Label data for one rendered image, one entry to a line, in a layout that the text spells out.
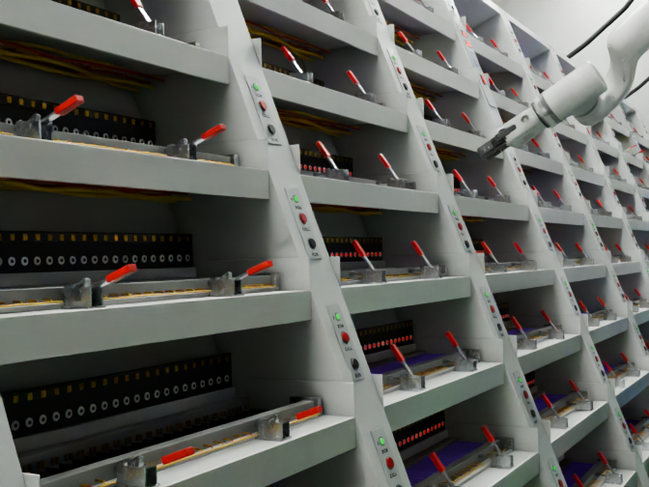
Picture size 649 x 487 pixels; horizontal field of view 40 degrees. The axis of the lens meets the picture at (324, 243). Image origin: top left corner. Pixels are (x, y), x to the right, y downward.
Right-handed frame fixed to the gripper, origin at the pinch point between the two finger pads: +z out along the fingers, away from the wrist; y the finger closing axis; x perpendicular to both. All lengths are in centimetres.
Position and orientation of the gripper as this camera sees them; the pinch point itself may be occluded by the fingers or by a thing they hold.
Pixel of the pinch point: (489, 150)
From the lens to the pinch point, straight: 227.3
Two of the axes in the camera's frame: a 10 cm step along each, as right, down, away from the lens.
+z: -7.4, 5.2, 4.2
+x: -4.5, -8.5, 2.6
